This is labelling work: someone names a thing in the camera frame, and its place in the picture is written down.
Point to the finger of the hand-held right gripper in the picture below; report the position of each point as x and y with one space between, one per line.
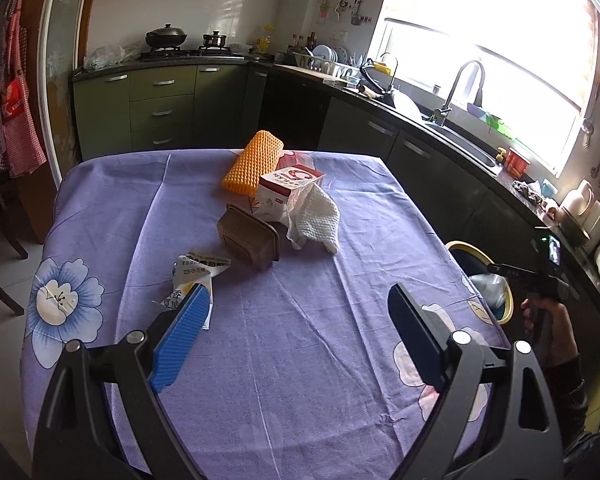
512 271

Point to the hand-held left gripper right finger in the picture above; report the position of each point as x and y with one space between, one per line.
420 340

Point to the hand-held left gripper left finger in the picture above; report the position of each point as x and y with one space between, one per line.
180 340

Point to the yellow rimmed trash bin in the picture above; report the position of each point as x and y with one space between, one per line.
472 262

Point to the white printed wrapper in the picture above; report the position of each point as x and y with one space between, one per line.
195 272

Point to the dark brown plastic container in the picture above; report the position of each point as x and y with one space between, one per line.
245 240

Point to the white paper towel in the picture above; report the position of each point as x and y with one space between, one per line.
315 220

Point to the red and white carton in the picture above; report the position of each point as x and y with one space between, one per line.
285 190

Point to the orange mesh roll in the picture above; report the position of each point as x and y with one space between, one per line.
252 162

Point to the person's right forearm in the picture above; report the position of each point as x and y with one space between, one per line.
572 400

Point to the person's right hand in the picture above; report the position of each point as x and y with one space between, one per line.
557 330

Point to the dark metal bowl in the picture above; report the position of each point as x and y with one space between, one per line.
572 227

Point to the white box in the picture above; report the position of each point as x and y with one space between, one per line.
597 225

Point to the dark rag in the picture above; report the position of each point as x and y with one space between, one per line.
525 191

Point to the white jug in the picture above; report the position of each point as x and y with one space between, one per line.
577 200

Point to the light blue cup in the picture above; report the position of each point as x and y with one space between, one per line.
548 190

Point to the red cup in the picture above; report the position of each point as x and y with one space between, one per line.
518 162

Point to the purple floral tablecloth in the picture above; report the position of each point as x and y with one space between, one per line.
305 335

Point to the yellow soap pump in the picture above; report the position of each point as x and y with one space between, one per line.
501 156

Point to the dark lower cabinets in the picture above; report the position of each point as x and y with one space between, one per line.
430 175

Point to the steel sink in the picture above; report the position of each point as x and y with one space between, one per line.
465 145

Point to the green plastic basket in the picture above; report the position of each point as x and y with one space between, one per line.
500 125

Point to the purple bowl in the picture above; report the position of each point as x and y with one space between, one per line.
476 110

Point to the steel kitchen faucet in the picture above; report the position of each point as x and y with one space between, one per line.
479 90

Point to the white plate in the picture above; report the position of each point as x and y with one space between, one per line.
407 105

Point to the wooden rolling pin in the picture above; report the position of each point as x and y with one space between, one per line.
369 91

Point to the green lower cabinets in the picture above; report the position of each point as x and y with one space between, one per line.
155 105

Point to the black frying pan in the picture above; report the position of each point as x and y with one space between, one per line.
372 80

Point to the small black faucet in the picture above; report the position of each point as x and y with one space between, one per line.
392 60

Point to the window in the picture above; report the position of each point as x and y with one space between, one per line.
480 20

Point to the dish rack with dishes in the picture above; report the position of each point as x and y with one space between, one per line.
325 65

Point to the red checked apron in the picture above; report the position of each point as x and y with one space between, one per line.
22 110

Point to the gas stove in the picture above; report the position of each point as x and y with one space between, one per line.
195 53

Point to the clear plastic bag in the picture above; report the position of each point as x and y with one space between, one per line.
107 57

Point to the wooden cutting board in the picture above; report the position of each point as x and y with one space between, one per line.
300 71

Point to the black wok with lid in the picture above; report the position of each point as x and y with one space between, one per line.
166 37

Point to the glass sliding door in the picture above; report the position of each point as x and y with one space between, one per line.
62 60

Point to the dark sauce bottles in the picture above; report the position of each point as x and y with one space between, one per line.
304 42

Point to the yellow oil bottle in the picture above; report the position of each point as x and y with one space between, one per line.
265 40

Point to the hanging kitchen utensils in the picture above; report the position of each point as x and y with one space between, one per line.
342 5

